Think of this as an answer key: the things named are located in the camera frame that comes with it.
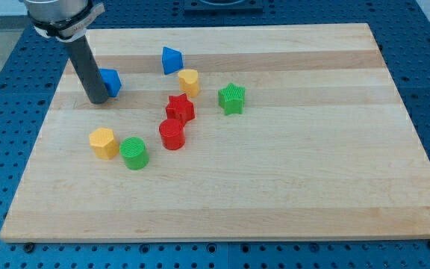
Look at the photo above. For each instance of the blue cube block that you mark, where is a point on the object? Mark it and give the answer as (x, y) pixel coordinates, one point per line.
(112, 81)

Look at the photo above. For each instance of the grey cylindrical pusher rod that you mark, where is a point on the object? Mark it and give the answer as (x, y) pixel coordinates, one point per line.
(87, 70)

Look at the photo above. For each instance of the blue triangular prism block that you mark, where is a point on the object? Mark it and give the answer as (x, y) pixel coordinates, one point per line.
(172, 60)

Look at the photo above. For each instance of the red star block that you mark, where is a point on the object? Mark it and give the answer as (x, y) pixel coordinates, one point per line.
(180, 108)

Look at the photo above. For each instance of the red cylinder block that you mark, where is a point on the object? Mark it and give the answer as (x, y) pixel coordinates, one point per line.
(172, 134)

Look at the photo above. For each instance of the green star block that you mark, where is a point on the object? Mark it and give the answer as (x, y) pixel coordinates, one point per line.
(232, 99)

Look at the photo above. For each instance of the green cylinder block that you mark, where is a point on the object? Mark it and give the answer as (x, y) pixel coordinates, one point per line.
(134, 153)

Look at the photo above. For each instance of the light wooden board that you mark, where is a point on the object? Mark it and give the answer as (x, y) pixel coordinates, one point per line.
(324, 150)

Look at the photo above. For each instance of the yellow heart block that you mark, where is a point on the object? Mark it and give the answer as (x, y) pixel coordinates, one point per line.
(189, 82)

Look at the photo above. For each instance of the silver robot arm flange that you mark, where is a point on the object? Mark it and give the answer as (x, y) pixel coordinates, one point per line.
(66, 20)

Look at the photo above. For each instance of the yellow hexagon block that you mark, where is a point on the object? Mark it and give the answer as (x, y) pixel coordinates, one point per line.
(104, 143)

